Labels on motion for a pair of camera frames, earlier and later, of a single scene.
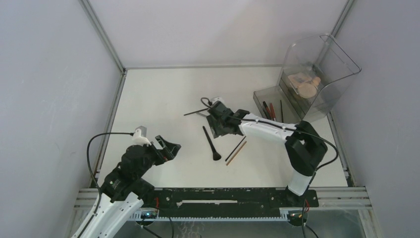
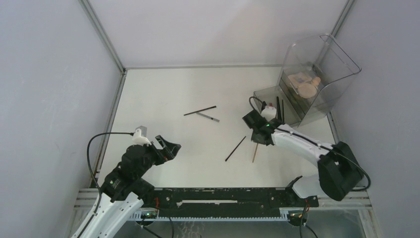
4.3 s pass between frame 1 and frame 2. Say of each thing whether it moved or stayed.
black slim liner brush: stayed
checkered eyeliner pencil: stayed
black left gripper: stayed
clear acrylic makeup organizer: stayed
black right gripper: moved
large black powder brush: moved
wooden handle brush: moved
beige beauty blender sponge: stayed
